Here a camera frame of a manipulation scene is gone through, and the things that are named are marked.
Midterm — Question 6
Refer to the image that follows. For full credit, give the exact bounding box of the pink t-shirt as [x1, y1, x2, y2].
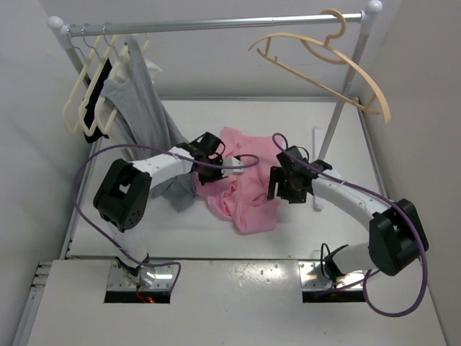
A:
[194, 127, 280, 234]

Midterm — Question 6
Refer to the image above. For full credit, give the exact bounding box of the white garment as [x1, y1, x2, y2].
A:
[113, 58, 163, 84]

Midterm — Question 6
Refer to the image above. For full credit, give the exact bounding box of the cream hanger with black garment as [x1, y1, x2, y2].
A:
[79, 22, 118, 137]

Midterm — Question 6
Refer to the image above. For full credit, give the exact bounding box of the cream hanger with grey shirt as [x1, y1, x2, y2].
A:
[94, 35, 130, 135]

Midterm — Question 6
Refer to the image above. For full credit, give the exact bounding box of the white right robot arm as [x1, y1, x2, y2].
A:
[267, 146, 429, 281]

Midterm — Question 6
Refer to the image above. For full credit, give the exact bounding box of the cream hanger outer left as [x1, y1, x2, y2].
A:
[63, 24, 103, 134]

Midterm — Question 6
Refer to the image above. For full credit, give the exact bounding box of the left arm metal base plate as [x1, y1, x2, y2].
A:
[107, 261, 174, 292]

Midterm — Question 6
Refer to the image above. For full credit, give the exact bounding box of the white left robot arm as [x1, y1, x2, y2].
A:
[93, 132, 225, 278]

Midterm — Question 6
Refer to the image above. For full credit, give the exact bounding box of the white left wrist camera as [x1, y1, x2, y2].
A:
[221, 156, 246, 177]

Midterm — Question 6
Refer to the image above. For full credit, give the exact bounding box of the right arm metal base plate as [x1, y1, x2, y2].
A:
[298, 260, 364, 293]

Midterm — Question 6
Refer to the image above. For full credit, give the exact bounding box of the silver clothes rack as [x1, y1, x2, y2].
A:
[46, 0, 383, 212]

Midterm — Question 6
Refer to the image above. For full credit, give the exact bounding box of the grey t-shirt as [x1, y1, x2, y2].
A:
[101, 35, 196, 213]

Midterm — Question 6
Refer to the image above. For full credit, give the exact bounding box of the white front cover panel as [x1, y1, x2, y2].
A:
[28, 259, 445, 345]

